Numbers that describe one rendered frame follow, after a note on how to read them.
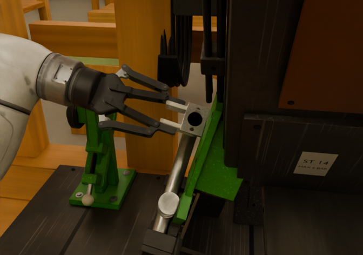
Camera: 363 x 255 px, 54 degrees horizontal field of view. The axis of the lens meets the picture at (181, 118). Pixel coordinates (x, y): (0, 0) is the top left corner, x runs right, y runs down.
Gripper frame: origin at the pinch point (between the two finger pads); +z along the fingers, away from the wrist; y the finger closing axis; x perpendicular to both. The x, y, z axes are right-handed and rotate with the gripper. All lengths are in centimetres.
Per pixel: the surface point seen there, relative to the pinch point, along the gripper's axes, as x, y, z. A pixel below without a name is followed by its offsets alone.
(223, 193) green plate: -3.1, -11.0, 10.7
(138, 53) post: 18.6, 18.3, -16.0
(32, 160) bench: 48, -13, -41
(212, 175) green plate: -5.0, -9.0, 7.8
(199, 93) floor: 291, 119, 2
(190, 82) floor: 315, 137, -12
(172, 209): -0.3, -16.0, 3.4
